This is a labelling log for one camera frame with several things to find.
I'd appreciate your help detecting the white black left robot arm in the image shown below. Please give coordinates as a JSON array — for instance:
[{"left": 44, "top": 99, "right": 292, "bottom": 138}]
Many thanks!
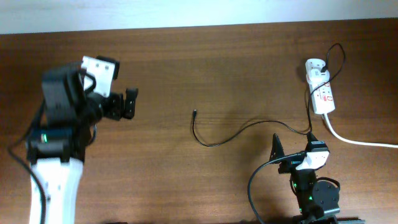
[{"left": 26, "top": 65, "right": 138, "bottom": 223}]

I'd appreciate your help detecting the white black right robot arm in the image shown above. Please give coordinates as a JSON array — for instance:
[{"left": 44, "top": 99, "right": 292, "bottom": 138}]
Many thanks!
[{"left": 269, "top": 134, "right": 340, "bottom": 223}]

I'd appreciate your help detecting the white usb charger adapter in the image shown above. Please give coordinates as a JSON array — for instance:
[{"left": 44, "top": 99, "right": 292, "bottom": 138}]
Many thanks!
[{"left": 306, "top": 68, "right": 330, "bottom": 85}]

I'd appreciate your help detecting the white power strip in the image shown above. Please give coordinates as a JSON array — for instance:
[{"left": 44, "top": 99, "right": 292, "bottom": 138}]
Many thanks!
[{"left": 305, "top": 58, "right": 335, "bottom": 114}]

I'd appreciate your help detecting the white power strip cord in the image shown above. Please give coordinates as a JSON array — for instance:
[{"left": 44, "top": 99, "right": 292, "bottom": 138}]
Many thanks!
[{"left": 322, "top": 113, "right": 398, "bottom": 149}]

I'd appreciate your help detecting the black usb charging cable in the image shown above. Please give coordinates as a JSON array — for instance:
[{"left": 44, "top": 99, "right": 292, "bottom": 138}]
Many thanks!
[{"left": 192, "top": 42, "right": 346, "bottom": 147}]

